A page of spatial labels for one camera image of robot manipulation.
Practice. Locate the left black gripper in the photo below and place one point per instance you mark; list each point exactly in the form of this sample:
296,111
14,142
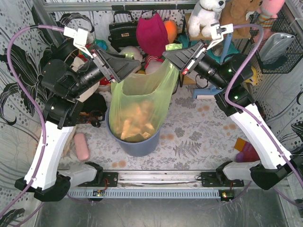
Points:
103,66

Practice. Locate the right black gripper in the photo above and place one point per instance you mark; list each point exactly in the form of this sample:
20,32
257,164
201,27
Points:
193,58

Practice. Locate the green plastic trash bag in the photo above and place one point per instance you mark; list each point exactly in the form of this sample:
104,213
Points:
156,87

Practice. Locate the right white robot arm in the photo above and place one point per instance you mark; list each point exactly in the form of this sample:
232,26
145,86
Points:
275,161

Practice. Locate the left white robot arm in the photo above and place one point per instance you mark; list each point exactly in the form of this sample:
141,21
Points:
60,115

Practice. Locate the colourful rainbow bag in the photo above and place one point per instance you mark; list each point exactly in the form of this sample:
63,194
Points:
101,43

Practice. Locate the black cloth bag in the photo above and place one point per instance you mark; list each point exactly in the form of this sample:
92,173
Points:
95,103

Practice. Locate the magenta hanging cloth bag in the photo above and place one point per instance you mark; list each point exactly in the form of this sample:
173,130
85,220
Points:
152,36

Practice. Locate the blue plastic trash bin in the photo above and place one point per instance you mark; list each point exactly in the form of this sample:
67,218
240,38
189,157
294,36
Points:
138,149

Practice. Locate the large white sheep plush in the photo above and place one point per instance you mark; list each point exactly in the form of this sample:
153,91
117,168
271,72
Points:
132,52

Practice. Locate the pink and white plush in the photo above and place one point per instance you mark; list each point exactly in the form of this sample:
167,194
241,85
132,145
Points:
152,63

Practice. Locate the black leather handbag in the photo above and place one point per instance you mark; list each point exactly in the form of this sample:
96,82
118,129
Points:
123,34

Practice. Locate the orange plush toy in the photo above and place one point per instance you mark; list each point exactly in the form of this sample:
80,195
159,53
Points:
172,30

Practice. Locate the white dog plush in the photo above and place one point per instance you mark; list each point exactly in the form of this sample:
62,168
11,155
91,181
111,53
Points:
204,14

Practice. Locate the crumpled brown paper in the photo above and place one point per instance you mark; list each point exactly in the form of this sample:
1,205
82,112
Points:
136,122

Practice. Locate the brown teddy bear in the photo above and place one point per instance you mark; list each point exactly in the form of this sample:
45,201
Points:
237,12

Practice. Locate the yellow duck plush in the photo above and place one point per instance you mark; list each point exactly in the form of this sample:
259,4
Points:
253,80

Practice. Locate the pink eyeglass case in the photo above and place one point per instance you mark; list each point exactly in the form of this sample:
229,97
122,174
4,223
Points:
81,147

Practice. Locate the silver foil pouch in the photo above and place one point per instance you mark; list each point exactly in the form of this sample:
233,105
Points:
275,46

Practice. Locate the pink bunny plush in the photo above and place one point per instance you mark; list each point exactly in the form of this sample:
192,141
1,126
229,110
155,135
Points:
268,12

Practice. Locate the purple and orange sock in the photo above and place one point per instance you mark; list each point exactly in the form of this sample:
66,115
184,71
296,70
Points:
246,152

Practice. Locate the blue handled floor mop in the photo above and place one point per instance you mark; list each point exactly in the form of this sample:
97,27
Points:
208,93

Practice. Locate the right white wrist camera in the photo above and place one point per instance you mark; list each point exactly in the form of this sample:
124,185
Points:
218,32

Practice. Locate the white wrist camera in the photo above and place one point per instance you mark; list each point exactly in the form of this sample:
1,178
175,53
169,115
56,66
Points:
79,38
218,32

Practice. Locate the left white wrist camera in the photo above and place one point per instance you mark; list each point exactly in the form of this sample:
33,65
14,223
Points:
79,38

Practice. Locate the black wire basket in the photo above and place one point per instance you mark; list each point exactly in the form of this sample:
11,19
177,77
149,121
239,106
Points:
290,58

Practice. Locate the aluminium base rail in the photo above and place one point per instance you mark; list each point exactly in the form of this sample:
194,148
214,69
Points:
156,184

